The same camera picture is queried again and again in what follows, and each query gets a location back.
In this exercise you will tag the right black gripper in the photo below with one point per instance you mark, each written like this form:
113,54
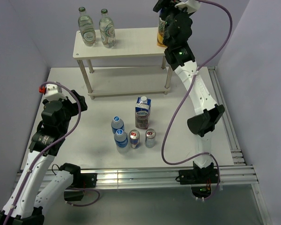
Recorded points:
169,4

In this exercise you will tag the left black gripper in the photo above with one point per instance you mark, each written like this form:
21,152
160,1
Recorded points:
74,106

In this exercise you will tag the pineapple juice carton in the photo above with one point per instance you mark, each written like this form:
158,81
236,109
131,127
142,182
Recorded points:
160,32

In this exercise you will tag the plastic water bottle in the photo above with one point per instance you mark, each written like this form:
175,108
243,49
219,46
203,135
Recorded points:
117,123
121,140

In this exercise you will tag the purple juice carton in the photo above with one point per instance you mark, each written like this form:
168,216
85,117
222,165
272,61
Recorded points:
142,112

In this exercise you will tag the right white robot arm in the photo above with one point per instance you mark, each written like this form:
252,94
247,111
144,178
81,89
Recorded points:
207,111

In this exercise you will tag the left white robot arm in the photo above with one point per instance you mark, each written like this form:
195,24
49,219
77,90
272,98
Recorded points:
27,205

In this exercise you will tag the white two-tier shelf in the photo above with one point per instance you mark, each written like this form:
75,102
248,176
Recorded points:
123,81

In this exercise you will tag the right glass water bottle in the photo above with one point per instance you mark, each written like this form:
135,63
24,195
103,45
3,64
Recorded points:
107,29

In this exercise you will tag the glass water bottle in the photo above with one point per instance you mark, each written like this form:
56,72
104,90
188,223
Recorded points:
86,27
107,29

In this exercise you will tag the blue red energy can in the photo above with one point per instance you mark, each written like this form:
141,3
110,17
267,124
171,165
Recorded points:
134,139

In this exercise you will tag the left glass water bottle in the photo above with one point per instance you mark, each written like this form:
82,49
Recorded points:
86,27

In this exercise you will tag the silver energy can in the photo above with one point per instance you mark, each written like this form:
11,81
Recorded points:
150,138

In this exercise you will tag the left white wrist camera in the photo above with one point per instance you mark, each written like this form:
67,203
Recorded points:
52,92

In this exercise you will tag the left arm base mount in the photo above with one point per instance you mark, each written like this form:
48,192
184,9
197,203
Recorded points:
85,180

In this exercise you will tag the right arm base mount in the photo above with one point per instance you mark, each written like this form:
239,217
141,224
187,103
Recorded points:
197,176

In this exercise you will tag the aluminium frame rail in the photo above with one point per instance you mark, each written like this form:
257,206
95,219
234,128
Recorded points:
138,188

